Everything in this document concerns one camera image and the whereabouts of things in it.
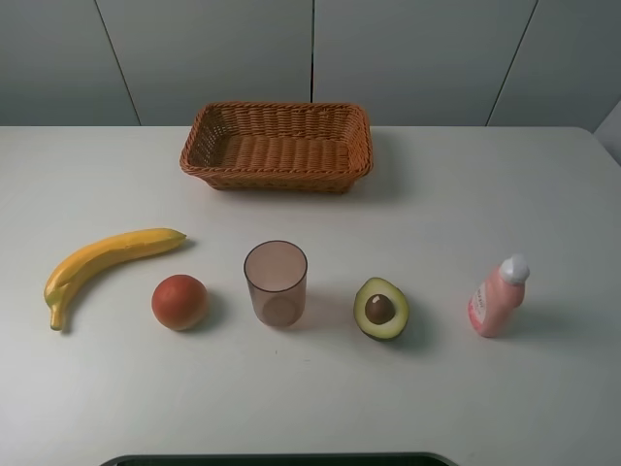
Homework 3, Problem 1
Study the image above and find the halved avocado with pit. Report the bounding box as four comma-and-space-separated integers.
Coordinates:
353, 277, 409, 341

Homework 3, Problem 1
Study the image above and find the translucent pink plastic cup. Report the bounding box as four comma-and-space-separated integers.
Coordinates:
243, 240, 309, 327

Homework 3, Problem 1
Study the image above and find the yellow banana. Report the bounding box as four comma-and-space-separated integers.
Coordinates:
44, 228, 187, 331

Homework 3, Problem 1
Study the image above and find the pink bottle with white cap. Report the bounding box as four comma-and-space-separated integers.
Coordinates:
468, 253, 530, 338

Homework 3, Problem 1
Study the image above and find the brown wicker basket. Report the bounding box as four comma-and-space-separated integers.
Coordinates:
180, 102, 374, 193

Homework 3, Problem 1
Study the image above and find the black tray edge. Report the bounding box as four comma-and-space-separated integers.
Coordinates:
104, 452, 455, 466

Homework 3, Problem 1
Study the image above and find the red orange round fruit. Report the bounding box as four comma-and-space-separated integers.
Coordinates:
151, 275, 209, 331

